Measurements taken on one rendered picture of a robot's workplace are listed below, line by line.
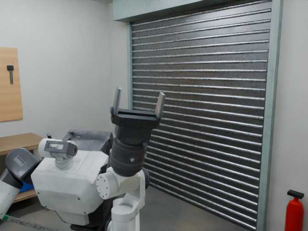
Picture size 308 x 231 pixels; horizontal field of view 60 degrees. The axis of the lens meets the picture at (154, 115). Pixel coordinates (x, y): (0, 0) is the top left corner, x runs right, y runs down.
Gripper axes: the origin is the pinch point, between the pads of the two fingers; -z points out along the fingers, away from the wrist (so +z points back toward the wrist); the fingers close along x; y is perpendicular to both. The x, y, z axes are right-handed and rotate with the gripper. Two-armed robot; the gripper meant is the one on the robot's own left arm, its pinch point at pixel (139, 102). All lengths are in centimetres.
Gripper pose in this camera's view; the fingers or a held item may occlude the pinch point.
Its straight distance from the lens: 64.2
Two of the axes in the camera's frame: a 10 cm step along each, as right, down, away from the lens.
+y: -2.7, -4.1, 8.7
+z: -2.2, 9.1, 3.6
